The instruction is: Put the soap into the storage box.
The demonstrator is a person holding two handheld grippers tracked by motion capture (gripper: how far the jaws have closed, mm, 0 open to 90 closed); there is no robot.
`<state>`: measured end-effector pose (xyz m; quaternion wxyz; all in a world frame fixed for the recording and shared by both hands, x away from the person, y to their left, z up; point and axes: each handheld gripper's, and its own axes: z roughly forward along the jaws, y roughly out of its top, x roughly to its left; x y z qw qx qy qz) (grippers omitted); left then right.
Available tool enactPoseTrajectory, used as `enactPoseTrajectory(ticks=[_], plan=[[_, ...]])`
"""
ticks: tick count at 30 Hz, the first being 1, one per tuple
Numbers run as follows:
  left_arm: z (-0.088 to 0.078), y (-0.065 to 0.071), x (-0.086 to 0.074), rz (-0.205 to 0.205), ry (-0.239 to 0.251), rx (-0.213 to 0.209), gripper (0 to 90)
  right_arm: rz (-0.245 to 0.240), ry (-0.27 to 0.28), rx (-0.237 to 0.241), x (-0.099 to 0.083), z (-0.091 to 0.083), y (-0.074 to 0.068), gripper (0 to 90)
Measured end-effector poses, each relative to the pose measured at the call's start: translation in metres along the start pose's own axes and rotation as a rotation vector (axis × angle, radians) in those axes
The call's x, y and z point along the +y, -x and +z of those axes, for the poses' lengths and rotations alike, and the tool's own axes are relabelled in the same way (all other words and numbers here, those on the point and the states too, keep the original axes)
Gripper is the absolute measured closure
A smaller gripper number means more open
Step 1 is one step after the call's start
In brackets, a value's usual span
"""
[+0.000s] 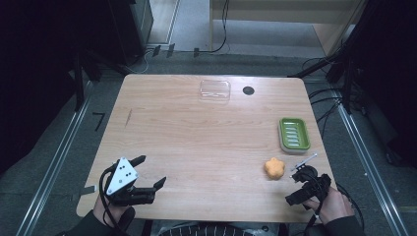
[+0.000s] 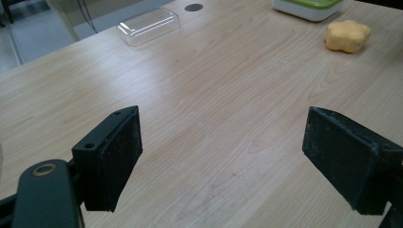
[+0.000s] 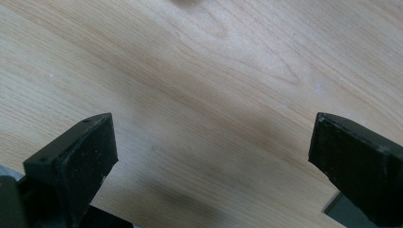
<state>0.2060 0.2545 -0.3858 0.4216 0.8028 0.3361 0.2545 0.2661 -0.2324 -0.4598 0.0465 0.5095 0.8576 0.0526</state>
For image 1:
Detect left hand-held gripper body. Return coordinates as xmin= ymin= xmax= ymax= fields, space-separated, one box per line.
xmin=103 ymin=156 xmax=157 ymax=207

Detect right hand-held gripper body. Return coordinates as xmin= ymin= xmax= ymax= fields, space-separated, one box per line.
xmin=289 ymin=152 xmax=332 ymax=202

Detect orange flower-shaped soap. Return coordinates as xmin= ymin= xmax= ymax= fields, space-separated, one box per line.
xmin=264 ymin=156 xmax=286 ymax=181

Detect green soap dish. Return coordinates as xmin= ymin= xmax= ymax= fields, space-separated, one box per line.
xmin=277 ymin=117 xmax=312 ymax=155

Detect person's right hand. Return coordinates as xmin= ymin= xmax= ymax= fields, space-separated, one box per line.
xmin=302 ymin=186 xmax=356 ymax=226

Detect person's left hand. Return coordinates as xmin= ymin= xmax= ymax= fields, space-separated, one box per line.
xmin=92 ymin=194 xmax=136 ymax=228

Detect grey tape strip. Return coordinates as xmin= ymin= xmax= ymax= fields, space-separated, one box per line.
xmin=69 ymin=184 xmax=99 ymax=202

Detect person's striped clothing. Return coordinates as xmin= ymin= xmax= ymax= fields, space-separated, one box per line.
xmin=156 ymin=221 xmax=283 ymax=236

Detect black metal stand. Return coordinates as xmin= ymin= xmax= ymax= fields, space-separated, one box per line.
xmin=287 ymin=30 xmax=363 ymax=115
xmin=72 ymin=48 xmax=103 ymax=113

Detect clear plastic container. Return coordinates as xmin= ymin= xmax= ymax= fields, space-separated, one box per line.
xmin=199 ymin=79 xmax=232 ymax=102

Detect black cabinet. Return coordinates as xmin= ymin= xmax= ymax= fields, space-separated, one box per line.
xmin=107 ymin=0 xmax=154 ymax=66

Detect light wooden shelf unit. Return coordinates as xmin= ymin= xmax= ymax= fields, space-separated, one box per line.
xmin=208 ymin=0 xmax=369 ymax=57

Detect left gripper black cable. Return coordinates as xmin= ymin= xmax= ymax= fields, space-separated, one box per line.
xmin=97 ymin=164 xmax=125 ymax=236

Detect metal floor rail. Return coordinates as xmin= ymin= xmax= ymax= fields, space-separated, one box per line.
xmin=14 ymin=78 xmax=95 ymax=236
xmin=332 ymin=92 xmax=411 ymax=236

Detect black floor cables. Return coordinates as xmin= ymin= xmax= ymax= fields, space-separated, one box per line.
xmin=307 ymin=57 xmax=343 ymax=139

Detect white floor cable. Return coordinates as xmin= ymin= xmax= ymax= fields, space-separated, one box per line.
xmin=129 ymin=48 xmax=155 ymax=75

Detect black hanging cable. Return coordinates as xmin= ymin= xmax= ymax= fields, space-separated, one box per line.
xmin=198 ymin=0 xmax=230 ymax=54

